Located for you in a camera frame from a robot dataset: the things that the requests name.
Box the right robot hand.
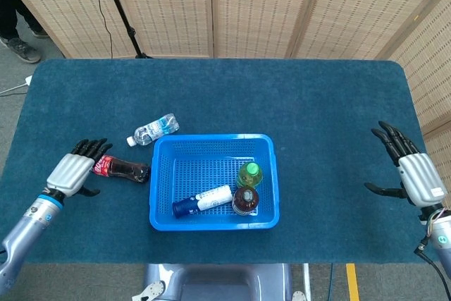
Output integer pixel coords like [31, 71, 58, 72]
[364, 121, 447, 210]

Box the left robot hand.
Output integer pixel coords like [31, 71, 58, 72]
[45, 137, 113, 198]

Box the cola bottle red cap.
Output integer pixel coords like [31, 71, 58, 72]
[91, 154, 152, 184]

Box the clear water bottle white cap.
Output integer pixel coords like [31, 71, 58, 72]
[126, 113, 180, 147]

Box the white bottle blue cap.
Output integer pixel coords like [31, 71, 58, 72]
[171, 184, 234, 218]

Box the green tea bottle green cap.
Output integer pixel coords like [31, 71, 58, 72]
[237, 161, 264, 190]

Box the brown drink bottle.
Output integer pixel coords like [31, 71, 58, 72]
[232, 185, 261, 217]

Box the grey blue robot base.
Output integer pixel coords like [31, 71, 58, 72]
[132, 263, 307, 301]

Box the blue plastic basket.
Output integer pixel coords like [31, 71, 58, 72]
[149, 133, 281, 232]

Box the bamboo folding screen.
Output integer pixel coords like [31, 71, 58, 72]
[0, 0, 451, 61]
[387, 0, 451, 207]

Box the yellow floor tape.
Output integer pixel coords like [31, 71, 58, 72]
[345, 263, 361, 301]

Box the dark teal table mat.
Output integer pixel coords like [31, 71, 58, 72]
[0, 58, 441, 265]

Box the grey sneaker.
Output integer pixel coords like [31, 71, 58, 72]
[0, 37, 42, 64]

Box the white table leg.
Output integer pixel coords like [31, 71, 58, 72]
[302, 263, 313, 301]

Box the black tripod stand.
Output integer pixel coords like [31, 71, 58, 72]
[97, 0, 154, 59]

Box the person's dark trouser leg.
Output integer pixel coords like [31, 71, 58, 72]
[0, 0, 43, 41]

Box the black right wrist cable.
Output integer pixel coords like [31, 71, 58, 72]
[414, 239, 451, 290]

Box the white floor cable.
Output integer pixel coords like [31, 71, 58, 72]
[0, 84, 27, 96]

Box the blue floor cable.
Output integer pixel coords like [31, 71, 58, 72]
[327, 263, 335, 301]

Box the thin black hanging cable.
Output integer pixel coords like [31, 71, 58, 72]
[84, 0, 114, 59]

